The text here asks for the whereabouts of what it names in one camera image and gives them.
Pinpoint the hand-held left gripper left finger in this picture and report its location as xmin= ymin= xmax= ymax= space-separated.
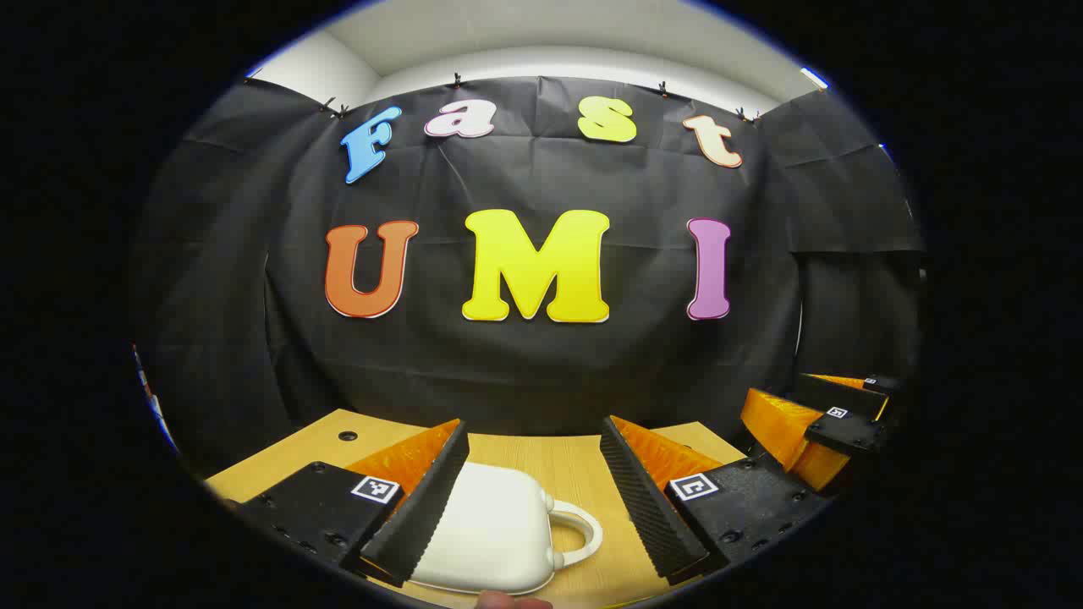
xmin=222 ymin=419 xmax=470 ymax=589

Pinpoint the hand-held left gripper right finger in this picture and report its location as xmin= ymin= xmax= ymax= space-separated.
xmin=599 ymin=414 xmax=834 ymax=584

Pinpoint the white suitcase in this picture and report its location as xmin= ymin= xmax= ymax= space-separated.
xmin=406 ymin=461 xmax=604 ymax=595

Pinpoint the black backdrop cloth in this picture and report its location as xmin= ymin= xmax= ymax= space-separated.
xmin=131 ymin=74 xmax=927 ymax=475

